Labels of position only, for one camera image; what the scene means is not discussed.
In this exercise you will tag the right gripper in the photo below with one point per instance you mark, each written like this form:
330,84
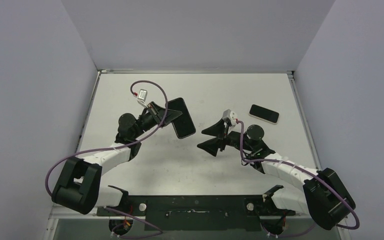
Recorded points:
224,137

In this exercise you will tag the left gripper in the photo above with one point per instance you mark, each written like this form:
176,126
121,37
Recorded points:
170,115

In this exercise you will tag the black phone case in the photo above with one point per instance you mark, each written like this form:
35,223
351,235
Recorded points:
183,126

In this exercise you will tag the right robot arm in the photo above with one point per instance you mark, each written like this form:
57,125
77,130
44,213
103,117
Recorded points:
319,193

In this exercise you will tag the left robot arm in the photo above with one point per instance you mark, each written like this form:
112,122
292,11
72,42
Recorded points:
79,185

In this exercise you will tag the cream-edged spare phone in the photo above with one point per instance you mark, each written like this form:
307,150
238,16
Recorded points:
264,114

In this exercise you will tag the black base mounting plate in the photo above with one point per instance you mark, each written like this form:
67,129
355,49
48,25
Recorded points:
198,212

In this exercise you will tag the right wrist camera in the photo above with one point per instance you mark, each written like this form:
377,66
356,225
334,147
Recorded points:
230,118

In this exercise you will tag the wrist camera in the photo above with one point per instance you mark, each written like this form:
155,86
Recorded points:
141,97
230,118

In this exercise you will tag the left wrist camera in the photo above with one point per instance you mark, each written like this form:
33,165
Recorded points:
141,97

